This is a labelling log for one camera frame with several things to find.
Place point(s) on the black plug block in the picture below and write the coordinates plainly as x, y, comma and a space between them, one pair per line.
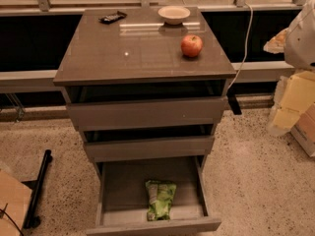
233, 104

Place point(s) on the green rice chip bag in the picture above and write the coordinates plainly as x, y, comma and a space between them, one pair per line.
161, 195

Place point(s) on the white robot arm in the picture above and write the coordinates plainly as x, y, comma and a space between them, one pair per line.
297, 42

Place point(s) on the red apple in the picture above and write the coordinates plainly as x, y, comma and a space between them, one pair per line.
191, 45

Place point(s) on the top grey drawer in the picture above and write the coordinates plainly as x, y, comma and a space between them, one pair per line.
146, 113

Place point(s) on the cardboard box right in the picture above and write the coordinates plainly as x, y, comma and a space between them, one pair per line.
304, 131

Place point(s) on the middle grey drawer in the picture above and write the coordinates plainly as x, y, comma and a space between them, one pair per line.
146, 149

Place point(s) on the black pole on floor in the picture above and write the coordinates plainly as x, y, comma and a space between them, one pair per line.
32, 220

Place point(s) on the bottom grey open drawer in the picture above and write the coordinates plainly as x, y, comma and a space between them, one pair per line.
123, 199

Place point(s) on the black snack bar wrapper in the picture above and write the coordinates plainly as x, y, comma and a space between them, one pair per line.
112, 18

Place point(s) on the cardboard sheet left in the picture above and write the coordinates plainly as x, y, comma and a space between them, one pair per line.
14, 199

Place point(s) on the grey drawer cabinet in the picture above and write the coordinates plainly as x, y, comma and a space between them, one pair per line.
140, 58

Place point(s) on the yellow-beige gripper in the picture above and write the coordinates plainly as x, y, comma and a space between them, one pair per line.
301, 43

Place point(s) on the white bowl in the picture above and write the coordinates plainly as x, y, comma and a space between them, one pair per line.
174, 15

